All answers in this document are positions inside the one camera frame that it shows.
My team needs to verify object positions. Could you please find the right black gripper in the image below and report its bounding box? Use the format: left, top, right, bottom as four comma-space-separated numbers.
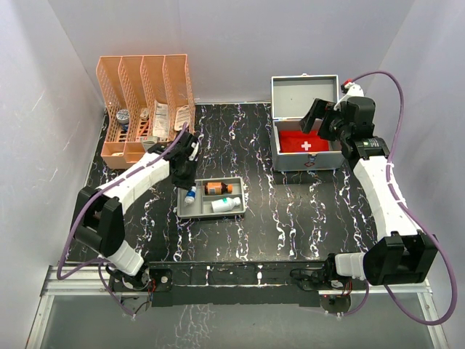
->
299, 99, 351, 143

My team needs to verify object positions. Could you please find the pink oval blister pack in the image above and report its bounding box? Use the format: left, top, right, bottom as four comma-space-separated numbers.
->
174, 105, 191, 132

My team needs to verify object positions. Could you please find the white pill bottle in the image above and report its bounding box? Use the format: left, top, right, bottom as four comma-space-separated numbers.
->
211, 197, 241, 213

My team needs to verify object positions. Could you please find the white paper packet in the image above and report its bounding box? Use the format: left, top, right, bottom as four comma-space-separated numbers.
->
152, 102, 169, 140

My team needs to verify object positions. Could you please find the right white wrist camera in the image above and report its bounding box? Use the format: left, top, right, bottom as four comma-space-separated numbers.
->
333, 79, 365, 111

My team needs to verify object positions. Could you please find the white medicine box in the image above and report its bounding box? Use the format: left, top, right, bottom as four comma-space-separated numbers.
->
139, 136, 159, 152

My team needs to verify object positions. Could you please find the grey plastic divided tray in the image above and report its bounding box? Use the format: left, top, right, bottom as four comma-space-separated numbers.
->
177, 177, 246, 219

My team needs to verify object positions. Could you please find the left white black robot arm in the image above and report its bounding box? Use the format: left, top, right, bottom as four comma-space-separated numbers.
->
70, 131, 200, 290

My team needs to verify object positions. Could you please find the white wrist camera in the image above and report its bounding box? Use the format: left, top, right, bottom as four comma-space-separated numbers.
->
188, 141, 200, 161
333, 79, 365, 111

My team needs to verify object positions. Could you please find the red first aid pouch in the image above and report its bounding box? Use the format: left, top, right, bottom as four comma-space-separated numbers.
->
278, 130, 329, 153

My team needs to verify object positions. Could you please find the grey metal medicine case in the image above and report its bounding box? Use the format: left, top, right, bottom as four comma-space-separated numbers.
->
270, 73, 344, 172

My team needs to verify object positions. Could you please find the aluminium frame rail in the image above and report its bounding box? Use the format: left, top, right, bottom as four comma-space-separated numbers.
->
25, 98, 449, 349

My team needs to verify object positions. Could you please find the brown syrup bottle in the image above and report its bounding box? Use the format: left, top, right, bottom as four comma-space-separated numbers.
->
204, 182, 233, 196

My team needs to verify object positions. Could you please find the orange plastic file organizer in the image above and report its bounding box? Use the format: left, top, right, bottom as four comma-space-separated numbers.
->
96, 54, 195, 169

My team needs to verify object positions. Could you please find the small blue label bottle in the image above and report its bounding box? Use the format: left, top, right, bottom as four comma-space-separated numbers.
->
184, 185, 197, 206

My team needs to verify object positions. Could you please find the round blue tin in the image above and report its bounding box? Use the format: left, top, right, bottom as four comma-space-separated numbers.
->
116, 109, 130, 132

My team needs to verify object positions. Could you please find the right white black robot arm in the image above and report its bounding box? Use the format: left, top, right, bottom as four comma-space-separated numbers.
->
299, 97, 437, 289

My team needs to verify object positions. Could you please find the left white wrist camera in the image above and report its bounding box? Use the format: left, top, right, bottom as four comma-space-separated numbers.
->
188, 141, 200, 161

